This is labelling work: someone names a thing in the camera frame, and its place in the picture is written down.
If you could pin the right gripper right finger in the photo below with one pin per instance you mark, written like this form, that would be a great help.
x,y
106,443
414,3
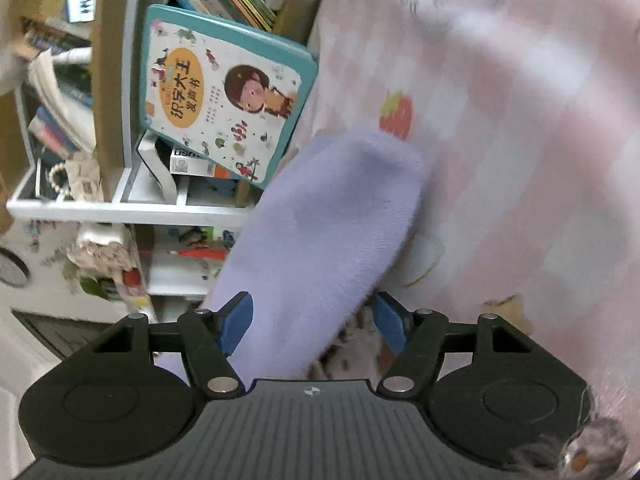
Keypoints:
x,y
415,338

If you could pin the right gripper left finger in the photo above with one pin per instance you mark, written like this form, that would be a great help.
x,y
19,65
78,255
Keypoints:
x,y
209,338

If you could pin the lilac and mauve knit sweater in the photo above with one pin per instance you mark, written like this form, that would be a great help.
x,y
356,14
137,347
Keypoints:
x,y
326,230

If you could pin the floral patterned pouch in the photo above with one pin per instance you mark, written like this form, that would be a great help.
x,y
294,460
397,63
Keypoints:
x,y
108,252

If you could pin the white wooden bookshelf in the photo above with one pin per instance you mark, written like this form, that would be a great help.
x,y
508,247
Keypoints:
x,y
131,195

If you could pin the white and orange box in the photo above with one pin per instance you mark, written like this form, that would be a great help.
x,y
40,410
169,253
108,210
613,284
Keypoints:
x,y
185,162

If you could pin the teal children's sound book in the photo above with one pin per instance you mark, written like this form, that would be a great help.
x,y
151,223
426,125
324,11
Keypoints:
x,y
225,91

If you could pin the pink checked tablecloth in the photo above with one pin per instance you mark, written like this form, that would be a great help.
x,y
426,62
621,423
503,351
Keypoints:
x,y
526,113

